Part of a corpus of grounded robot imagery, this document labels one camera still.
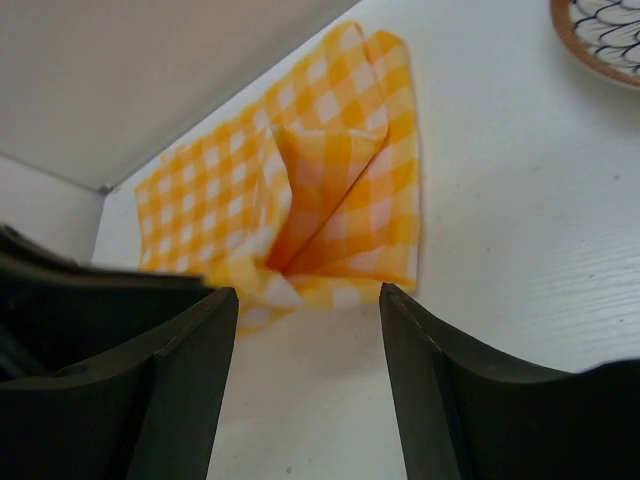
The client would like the patterned ceramic plate brown rim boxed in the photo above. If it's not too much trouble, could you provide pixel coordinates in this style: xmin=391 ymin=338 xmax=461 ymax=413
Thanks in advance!
xmin=549 ymin=0 xmax=639 ymax=89

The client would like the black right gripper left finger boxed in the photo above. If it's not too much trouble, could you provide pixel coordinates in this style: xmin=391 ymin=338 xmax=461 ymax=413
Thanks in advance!
xmin=1 ymin=288 xmax=238 ymax=479

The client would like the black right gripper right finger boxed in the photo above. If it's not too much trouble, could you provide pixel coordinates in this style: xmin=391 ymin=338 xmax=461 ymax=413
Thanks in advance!
xmin=379 ymin=283 xmax=639 ymax=479

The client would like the yellow checked cloth placemat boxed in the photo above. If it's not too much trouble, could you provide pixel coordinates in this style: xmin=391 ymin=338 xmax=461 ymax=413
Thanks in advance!
xmin=135 ymin=21 xmax=420 ymax=334

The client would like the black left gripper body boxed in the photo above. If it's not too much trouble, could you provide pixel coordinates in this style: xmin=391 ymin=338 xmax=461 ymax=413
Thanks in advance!
xmin=1 ymin=225 xmax=213 ymax=381

